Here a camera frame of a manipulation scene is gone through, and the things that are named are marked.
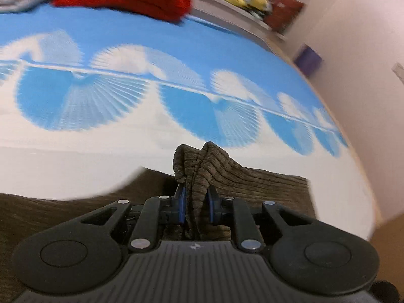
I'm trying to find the purple box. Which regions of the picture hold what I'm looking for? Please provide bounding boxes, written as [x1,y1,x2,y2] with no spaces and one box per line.
[293,45,323,77]

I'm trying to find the blue and white printed bedsheet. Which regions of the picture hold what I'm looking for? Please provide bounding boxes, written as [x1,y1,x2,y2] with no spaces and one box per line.
[0,5,384,241]

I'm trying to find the wall switch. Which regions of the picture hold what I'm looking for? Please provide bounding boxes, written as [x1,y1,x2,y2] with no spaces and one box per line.
[391,62,404,84]

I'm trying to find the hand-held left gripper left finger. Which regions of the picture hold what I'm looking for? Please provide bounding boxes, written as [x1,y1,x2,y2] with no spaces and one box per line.
[80,185,187,253]

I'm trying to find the dark red box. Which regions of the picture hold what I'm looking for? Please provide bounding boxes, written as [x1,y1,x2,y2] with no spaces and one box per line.
[271,0,305,35]

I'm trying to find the grey bedside shelf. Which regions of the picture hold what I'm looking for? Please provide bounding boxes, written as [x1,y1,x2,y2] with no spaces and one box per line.
[188,0,286,42]

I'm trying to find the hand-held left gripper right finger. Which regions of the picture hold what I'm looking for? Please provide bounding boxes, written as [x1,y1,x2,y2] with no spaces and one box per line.
[207,186,316,253]

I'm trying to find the brown corduroy pants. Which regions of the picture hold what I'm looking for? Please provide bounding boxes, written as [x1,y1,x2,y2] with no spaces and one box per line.
[0,141,316,303]

